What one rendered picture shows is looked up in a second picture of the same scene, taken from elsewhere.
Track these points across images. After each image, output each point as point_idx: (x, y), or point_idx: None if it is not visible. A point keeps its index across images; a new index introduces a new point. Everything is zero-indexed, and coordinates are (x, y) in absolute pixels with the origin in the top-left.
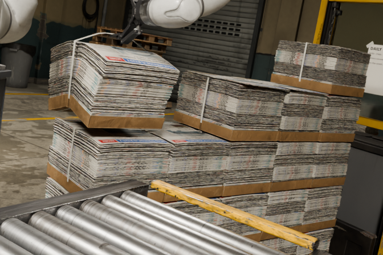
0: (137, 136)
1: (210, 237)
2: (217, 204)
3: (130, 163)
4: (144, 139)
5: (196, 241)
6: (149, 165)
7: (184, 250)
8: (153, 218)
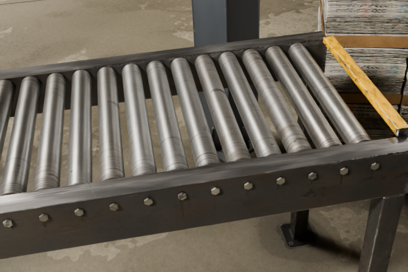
0: None
1: (308, 101)
2: (354, 71)
3: (367, 6)
4: None
5: (297, 101)
6: (390, 8)
7: (272, 107)
8: (285, 74)
